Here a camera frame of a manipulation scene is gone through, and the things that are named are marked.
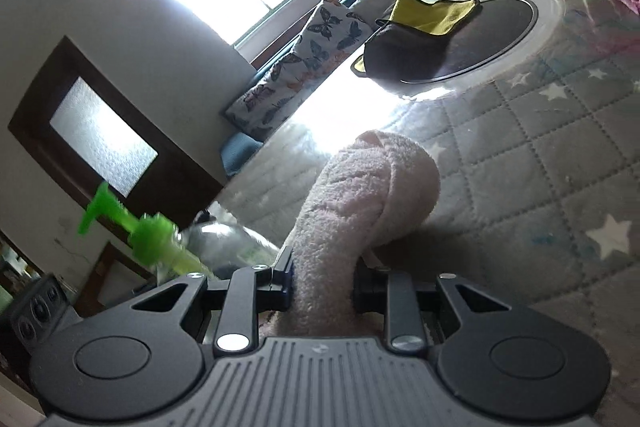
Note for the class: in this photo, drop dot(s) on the clear green pump soap bottle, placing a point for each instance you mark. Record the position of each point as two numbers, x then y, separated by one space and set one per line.
150 232

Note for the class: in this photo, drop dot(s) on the dark door with frosted glass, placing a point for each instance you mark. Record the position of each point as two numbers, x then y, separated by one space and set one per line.
40 107

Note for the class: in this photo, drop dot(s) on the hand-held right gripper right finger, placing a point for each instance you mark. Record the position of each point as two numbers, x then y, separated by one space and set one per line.
367 289

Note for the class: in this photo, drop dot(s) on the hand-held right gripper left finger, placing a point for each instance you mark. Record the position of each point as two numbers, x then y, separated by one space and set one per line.
283 279

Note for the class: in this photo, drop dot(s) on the blue sofa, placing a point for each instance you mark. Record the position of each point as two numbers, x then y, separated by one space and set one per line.
240 154

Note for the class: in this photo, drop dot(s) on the yellow and grey cloth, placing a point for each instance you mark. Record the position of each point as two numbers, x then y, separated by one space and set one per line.
430 14

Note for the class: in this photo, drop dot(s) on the round black hob plate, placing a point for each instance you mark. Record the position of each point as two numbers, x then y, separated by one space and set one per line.
490 37

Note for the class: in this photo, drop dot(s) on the pink terry towel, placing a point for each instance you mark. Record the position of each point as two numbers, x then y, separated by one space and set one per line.
350 207

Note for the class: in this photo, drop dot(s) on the butterfly print cushion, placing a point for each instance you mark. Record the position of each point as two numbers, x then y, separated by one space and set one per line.
300 57

